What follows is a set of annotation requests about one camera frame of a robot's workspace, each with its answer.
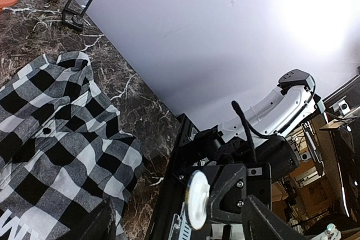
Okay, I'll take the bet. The black front rail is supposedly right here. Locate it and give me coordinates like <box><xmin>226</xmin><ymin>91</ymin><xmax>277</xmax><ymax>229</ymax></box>
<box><xmin>145</xmin><ymin>114</ymin><xmax>199</xmax><ymax>239</ymax></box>

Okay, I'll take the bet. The yellow round brooch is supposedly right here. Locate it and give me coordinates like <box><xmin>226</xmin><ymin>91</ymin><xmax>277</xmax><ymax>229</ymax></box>
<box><xmin>184</xmin><ymin>170</ymin><xmax>210</xmax><ymax>230</ymax></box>

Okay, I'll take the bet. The black white plaid shirt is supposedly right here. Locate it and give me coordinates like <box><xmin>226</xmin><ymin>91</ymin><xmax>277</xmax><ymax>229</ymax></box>
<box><xmin>1</xmin><ymin>52</ymin><xmax>144</xmax><ymax>239</ymax></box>

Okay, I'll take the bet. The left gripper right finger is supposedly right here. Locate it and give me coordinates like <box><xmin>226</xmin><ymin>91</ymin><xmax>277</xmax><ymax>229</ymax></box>
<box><xmin>241</xmin><ymin>195</ymin><xmax>305</xmax><ymax>240</ymax></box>

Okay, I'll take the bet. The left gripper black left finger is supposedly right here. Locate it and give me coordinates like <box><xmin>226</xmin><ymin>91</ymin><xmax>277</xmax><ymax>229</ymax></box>
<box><xmin>66</xmin><ymin>199</ymin><xmax>116</xmax><ymax>239</ymax></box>

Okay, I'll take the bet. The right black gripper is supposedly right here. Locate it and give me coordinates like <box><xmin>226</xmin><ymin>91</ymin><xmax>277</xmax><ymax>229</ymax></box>
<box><xmin>192</xmin><ymin>162</ymin><xmax>272</xmax><ymax>218</ymax></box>

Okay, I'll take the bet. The white slotted cable duct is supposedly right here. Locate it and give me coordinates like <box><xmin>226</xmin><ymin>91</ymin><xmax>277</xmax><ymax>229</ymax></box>
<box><xmin>168</xmin><ymin>209</ymin><xmax>192</xmax><ymax>240</ymax></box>

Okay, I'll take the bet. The small black brooch box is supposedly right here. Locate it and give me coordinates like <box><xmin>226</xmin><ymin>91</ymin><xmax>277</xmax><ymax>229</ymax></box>
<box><xmin>61</xmin><ymin>0</ymin><xmax>93</xmax><ymax>32</ymax></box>

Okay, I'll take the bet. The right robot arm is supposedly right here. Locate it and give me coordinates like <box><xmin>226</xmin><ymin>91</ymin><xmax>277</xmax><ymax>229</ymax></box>
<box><xmin>183</xmin><ymin>69</ymin><xmax>323</xmax><ymax>226</ymax></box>

